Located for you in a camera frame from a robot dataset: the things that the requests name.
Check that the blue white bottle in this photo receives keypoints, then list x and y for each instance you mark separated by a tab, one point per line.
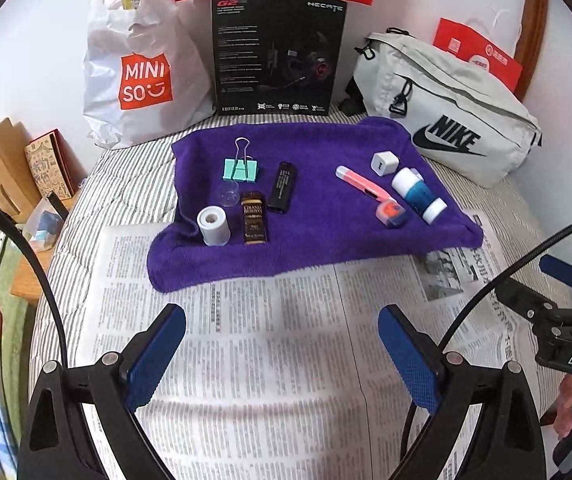
418	195

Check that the black rectangular device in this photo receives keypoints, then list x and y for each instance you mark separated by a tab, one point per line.
282	187

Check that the green cloth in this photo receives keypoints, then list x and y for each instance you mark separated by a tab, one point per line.
13	310

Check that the blue orange eraser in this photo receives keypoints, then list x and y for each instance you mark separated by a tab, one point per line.
390	215

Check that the clear plastic box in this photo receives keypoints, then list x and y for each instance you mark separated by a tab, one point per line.
41	230

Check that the green binder clip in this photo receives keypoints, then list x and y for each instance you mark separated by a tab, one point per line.
241	170

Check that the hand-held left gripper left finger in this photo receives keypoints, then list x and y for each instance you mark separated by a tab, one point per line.
156	355

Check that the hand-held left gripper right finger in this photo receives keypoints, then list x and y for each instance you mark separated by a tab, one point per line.
410	355

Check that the purple towel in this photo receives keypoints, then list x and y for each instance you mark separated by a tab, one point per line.
316	240

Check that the black gold rectangular box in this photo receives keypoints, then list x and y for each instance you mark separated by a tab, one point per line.
255	220

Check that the wooden desk organiser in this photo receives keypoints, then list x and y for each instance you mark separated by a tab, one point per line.
1	160

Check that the brown illustrated notebook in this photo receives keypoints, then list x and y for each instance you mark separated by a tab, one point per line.
46	170

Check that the newspaper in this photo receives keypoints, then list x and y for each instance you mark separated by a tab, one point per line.
266	335

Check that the white tape roll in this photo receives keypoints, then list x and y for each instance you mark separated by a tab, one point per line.
214	232

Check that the brown wooden headboard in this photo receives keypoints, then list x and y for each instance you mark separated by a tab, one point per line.
533	35

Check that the grey waist bag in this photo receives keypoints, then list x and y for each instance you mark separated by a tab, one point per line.
440	85

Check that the clear plastic cup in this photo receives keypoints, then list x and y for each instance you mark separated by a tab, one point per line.
228	197

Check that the pink white utility knife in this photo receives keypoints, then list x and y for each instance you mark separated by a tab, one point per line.
360	182

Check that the black headset box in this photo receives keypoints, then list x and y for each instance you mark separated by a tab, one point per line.
246	50

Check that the white charger cube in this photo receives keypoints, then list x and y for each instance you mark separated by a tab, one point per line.
383	162

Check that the white plastic shopping bag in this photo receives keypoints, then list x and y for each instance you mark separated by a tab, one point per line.
116	35

